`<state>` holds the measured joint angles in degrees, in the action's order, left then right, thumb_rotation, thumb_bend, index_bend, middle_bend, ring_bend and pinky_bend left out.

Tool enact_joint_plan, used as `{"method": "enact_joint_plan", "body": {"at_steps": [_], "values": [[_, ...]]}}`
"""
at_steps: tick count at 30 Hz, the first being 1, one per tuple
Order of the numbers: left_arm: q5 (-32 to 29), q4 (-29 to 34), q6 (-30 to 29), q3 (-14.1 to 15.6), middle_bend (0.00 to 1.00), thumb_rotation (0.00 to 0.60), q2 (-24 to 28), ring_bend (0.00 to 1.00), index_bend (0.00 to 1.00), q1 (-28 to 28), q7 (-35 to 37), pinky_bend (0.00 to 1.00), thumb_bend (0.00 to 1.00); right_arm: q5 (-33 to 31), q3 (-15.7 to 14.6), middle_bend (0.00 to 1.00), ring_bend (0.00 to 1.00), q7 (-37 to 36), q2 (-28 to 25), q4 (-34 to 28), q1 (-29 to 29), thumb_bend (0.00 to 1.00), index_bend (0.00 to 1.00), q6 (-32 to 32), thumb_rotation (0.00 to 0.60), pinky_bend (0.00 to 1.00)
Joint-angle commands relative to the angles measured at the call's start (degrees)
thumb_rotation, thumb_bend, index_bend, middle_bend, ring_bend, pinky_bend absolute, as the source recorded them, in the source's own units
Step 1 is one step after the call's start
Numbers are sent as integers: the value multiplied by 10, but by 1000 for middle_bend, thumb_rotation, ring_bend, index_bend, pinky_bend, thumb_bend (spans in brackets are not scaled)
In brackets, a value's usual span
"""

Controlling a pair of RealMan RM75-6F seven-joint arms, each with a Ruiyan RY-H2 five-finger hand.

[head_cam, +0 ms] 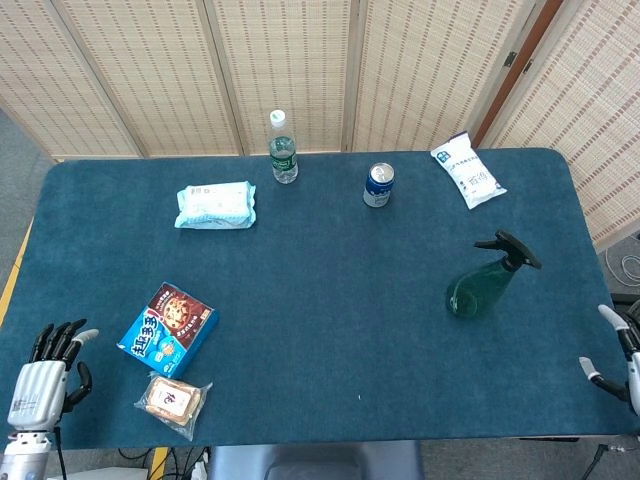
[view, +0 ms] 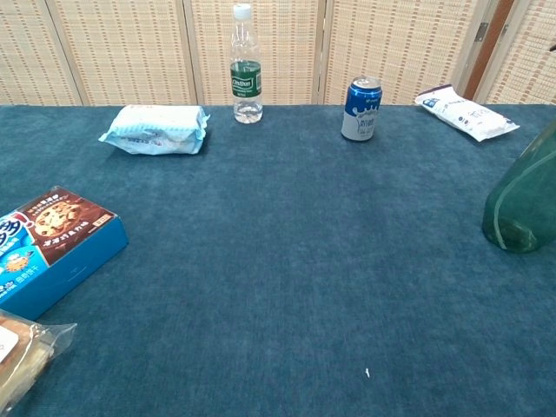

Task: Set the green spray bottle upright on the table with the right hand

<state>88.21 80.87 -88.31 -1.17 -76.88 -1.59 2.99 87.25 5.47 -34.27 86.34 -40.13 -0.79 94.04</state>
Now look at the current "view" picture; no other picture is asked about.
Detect green spray bottle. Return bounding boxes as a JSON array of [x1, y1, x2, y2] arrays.
[[481, 42, 556, 255]]

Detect clear water bottle green label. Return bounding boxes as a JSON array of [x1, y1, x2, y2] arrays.
[[228, 3, 265, 124]]

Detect blue table mat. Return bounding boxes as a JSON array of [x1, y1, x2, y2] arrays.
[[0, 103, 556, 417]]

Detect blue white drink can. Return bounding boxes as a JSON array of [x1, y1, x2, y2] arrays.
[[341, 76, 383, 142]]

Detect light blue wet wipes pack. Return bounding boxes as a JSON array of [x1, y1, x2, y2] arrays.
[[98, 104, 211, 156]]

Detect white snack pouch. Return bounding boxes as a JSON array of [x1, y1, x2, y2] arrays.
[[414, 83, 521, 142]]

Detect bamboo folding screen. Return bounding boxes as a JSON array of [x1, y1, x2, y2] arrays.
[[475, 0, 556, 105], [0, 0, 492, 107]]

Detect blue cookie box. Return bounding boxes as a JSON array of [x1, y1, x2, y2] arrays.
[[0, 186, 129, 321]]

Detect bread in clear wrapper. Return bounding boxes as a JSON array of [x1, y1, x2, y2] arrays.
[[0, 308, 78, 414]]

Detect brown wooden post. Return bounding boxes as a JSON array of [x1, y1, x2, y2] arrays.
[[463, 0, 516, 100]]

